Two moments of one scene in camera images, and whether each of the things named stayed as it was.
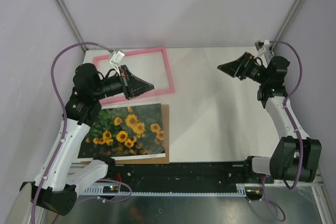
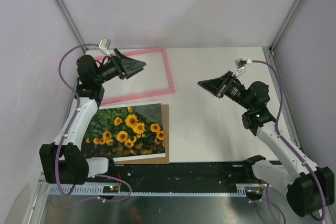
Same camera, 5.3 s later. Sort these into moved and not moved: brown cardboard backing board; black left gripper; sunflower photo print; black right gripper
Moved: black left gripper; black right gripper
Not moved: brown cardboard backing board; sunflower photo print
